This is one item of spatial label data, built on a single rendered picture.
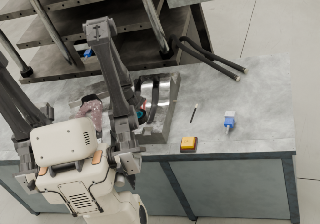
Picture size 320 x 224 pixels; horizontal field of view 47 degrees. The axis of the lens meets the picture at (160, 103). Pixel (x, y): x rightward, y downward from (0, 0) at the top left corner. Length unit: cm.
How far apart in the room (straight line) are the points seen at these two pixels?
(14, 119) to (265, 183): 130
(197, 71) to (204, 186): 68
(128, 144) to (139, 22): 121
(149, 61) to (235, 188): 101
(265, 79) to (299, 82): 115
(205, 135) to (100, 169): 70
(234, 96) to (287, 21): 200
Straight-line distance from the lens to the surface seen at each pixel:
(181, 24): 276
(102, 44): 128
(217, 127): 190
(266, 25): 392
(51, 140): 139
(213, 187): 216
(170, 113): 199
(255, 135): 183
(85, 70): 273
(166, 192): 229
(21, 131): 159
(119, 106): 140
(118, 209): 164
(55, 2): 258
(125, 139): 141
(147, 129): 193
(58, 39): 270
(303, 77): 326
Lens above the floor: 220
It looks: 41 degrees down
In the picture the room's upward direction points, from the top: 24 degrees counter-clockwise
